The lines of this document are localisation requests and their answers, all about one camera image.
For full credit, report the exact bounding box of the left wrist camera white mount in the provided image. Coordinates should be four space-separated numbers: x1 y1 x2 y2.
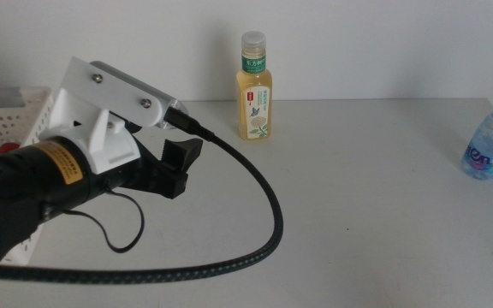
39 56 190 175

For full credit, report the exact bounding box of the braided black left camera cable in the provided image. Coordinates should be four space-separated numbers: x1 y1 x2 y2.
0 105 285 286

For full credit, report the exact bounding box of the thin black left gripper cable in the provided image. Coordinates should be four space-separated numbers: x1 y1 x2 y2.
43 187 146 254

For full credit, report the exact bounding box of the yellow tea bottle green label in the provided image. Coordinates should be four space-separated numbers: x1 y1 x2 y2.
235 30 273 142

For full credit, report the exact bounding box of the clear water bottle blue cap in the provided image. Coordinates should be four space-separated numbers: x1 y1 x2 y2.
460 90 493 181

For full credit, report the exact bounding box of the white perforated plastic basket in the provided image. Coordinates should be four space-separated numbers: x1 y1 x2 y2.
0 86 56 267

